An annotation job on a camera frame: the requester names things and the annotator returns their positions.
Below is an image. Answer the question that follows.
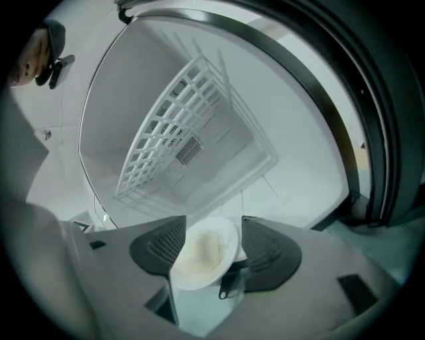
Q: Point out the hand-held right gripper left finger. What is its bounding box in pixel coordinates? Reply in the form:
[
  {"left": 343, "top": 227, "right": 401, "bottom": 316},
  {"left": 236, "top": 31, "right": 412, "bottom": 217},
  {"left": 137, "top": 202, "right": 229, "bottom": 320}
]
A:
[{"left": 129, "top": 214, "right": 187, "bottom": 277}]

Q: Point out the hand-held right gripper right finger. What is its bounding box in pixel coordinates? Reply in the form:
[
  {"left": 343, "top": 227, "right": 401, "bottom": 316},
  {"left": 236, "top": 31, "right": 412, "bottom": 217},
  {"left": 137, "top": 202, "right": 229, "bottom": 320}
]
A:
[{"left": 240, "top": 215, "right": 303, "bottom": 292}]

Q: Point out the white plate of food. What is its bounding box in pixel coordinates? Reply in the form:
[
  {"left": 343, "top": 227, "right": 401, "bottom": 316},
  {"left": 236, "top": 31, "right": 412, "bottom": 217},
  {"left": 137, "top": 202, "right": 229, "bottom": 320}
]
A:
[{"left": 170, "top": 216, "right": 248, "bottom": 292}]

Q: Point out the fridge vent grille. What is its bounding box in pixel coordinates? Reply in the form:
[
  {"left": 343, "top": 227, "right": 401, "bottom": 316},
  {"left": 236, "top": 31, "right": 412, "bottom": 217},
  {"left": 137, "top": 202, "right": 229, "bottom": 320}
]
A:
[{"left": 175, "top": 135, "right": 205, "bottom": 166}]

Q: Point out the dark fridge door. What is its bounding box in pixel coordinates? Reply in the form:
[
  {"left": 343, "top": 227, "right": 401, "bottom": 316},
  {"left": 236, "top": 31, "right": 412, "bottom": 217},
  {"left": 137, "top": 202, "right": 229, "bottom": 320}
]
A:
[{"left": 232, "top": 0, "right": 425, "bottom": 230}]

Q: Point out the person's grey shirt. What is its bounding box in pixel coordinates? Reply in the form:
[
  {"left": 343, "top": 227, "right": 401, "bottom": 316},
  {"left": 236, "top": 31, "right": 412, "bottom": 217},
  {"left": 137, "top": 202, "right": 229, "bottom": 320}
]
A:
[{"left": 0, "top": 88, "right": 99, "bottom": 340}]

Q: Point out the person's face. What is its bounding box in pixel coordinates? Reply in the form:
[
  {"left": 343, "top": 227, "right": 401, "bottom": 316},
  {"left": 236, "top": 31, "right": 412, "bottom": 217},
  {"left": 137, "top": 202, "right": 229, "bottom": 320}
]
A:
[{"left": 9, "top": 26, "right": 54, "bottom": 89}]

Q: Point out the black looped utensil handle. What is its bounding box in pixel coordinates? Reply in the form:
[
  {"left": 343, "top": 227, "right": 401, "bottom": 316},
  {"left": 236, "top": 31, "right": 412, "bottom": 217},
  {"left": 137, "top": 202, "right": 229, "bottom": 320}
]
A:
[{"left": 218, "top": 265, "right": 246, "bottom": 300}]

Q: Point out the white fridge wire shelf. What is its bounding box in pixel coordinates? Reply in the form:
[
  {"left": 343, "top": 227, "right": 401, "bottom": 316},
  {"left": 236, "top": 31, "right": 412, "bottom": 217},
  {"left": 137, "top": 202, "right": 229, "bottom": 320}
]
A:
[{"left": 113, "top": 46, "right": 278, "bottom": 209}]

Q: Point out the black head-mounted camera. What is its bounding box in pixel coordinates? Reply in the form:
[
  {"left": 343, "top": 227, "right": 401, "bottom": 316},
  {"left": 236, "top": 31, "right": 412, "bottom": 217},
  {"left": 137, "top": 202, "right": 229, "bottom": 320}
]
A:
[{"left": 35, "top": 19, "right": 76, "bottom": 91}]

